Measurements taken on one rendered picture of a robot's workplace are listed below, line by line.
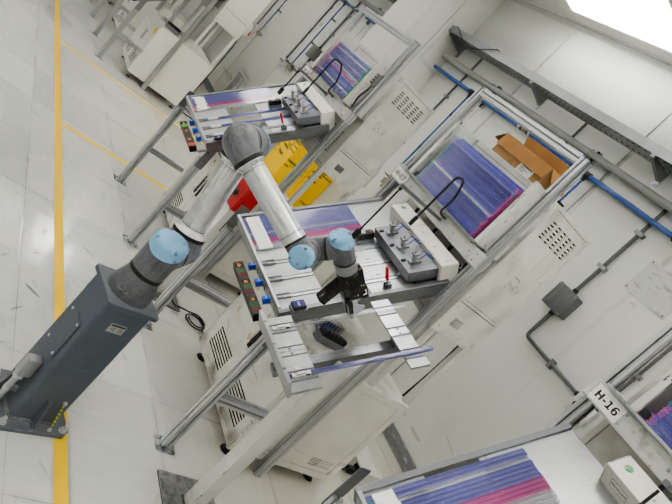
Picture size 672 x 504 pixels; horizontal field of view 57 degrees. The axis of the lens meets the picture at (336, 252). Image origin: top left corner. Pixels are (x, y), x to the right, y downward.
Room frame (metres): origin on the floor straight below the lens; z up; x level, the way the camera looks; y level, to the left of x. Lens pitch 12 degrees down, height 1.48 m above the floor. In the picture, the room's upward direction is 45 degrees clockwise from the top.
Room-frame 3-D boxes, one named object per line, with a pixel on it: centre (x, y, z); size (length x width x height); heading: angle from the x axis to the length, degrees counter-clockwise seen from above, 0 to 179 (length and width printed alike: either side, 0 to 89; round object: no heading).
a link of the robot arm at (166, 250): (1.79, 0.38, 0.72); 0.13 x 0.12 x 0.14; 0
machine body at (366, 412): (2.82, -0.28, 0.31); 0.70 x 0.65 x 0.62; 40
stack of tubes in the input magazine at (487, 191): (2.69, -0.22, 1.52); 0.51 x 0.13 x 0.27; 40
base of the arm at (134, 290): (1.78, 0.38, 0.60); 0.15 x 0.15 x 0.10
